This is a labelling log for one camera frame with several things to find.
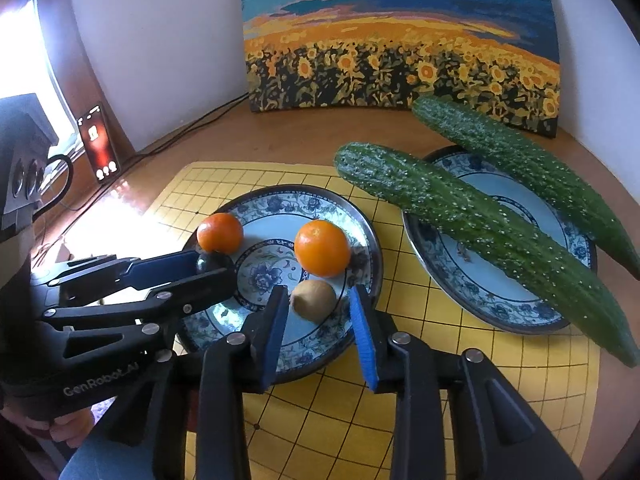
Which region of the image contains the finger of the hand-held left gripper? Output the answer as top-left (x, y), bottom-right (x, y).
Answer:
top-left (55, 251), bottom-right (202, 291)
top-left (42, 266), bottom-right (236, 334)

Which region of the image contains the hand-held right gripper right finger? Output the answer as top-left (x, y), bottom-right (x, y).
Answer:
top-left (349, 283), bottom-right (584, 480)

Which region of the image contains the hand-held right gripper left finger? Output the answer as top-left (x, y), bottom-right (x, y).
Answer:
top-left (100, 284), bottom-right (290, 480)

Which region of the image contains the dark round fruit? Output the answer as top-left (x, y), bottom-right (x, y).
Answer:
top-left (195, 251), bottom-right (235, 276)

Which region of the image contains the brown kiwi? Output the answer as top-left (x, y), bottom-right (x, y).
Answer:
top-left (291, 280), bottom-right (338, 322)

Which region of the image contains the blue floral plate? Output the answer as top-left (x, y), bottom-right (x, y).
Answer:
top-left (177, 185), bottom-right (385, 386)
top-left (402, 146), bottom-right (599, 335)

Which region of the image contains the person's left hand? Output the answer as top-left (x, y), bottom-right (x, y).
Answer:
top-left (22, 402), bottom-right (97, 449)

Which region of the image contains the small orange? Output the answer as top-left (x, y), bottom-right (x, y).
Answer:
top-left (196, 212), bottom-right (245, 255)

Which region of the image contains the large orange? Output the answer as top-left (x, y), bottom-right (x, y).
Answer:
top-left (294, 219), bottom-right (352, 278)

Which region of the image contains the yellow grid board mat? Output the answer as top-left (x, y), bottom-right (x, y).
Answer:
top-left (137, 161), bottom-right (602, 480)

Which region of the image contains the black smartphone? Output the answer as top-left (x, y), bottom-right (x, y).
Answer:
top-left (77, 103), bottom-right (123, 184)

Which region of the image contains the long green cucumber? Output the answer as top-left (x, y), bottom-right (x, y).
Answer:
top-left (333, 142), bottom-right (640, 369)
top-left (411, 95), bottom-right (640, 281)

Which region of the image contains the bright window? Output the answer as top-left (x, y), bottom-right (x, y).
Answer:
top-left (0, 0), bottom-right (76, 153)

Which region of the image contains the sunflower field painting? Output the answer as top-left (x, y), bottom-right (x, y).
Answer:
top-left (240, 0), bottom-right (561, 140)

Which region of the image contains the black cable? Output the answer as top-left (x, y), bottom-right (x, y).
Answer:
top-left (99, 102), bottom-right (250, 190)
top-left (134, 94), bottom-right (249, 157)

